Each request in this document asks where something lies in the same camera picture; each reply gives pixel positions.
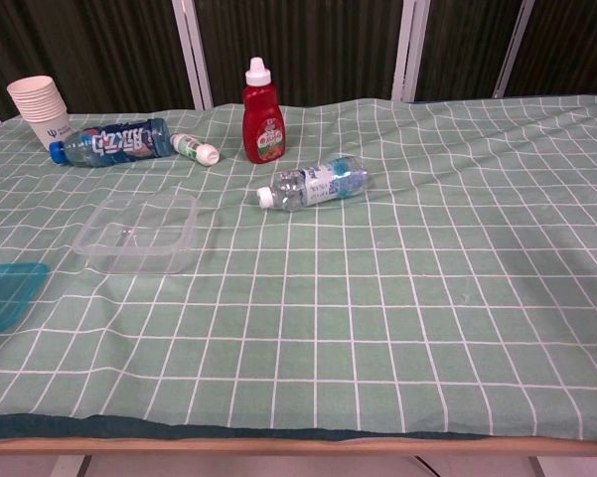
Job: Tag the clear plastic food container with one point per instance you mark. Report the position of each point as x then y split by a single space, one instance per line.
104 236

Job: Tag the clear plastic water bottle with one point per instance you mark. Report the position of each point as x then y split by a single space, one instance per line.
323 184

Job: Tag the stack of white paper cups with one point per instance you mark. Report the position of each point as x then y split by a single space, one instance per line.
39 107

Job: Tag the red ketchup squeeze bottle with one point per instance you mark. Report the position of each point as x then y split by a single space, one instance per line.
263 119

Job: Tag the small white green bottle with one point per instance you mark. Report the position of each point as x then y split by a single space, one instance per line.
191 148

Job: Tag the green checkered tablecloth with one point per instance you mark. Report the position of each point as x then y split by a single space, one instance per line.
357 308

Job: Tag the blue sports drink bottle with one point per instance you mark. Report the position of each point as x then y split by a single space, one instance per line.
119 143

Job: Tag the teal plastic container lid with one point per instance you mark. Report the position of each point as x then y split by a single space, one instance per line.
5 298

